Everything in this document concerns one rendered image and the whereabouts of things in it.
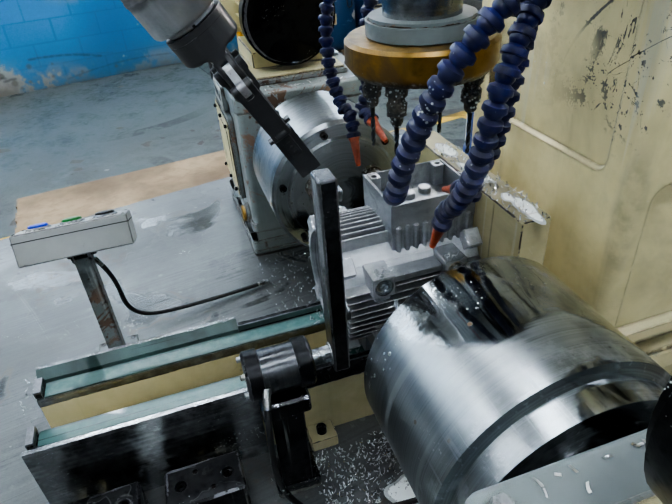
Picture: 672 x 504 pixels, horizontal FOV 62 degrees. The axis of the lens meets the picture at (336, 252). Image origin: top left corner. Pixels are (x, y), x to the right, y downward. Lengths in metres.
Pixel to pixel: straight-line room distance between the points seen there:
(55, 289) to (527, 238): 0.98
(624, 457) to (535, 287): 0.18
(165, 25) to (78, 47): 5.51
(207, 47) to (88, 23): 5.48
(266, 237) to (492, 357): 0.82
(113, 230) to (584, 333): 0.69
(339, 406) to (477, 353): 0.40
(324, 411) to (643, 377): 0.47
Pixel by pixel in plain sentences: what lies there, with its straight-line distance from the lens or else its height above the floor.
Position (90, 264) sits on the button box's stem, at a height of 1.00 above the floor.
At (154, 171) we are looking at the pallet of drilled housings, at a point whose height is 0.15.
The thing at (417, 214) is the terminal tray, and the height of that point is 1.13.
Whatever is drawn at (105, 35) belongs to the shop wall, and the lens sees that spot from 6.16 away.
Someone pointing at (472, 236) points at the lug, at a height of 1.08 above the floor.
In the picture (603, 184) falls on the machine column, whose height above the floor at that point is 1.16.
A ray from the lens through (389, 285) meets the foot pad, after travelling 0.70.
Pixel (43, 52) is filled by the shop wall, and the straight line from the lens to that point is 6.13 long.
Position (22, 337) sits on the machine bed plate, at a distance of 1.23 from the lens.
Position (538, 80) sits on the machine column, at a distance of 0.84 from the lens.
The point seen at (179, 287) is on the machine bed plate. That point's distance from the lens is 1.21.
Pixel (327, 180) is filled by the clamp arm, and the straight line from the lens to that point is 0.54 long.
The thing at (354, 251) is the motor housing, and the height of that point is 1.08.
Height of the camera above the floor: 1.49
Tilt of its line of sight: 34 degrees down
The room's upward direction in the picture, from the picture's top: 4 degrees counter-clockwise
